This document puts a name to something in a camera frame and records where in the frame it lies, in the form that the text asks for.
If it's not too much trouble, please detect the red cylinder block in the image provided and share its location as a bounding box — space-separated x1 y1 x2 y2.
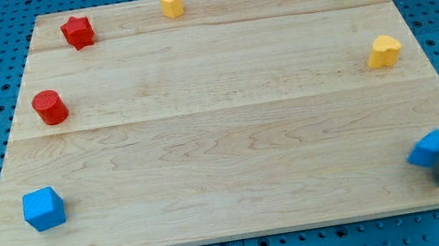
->
32 89 69 126

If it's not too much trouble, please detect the yellow hexagon block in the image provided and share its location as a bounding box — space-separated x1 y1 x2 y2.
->
160 0 185 18

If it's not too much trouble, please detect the yellow heart block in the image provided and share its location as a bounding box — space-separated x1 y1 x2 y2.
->
367 35 403 69

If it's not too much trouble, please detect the blue cube block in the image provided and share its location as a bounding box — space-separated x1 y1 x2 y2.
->
22 187 66 232

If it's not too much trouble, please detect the blue triangle block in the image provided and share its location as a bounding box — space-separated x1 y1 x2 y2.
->
406 128 439 168

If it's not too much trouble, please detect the red star block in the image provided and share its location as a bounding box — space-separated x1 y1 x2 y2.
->
60 16 95 51

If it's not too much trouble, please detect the wooden board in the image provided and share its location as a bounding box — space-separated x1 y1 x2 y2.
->
0 0 439 246

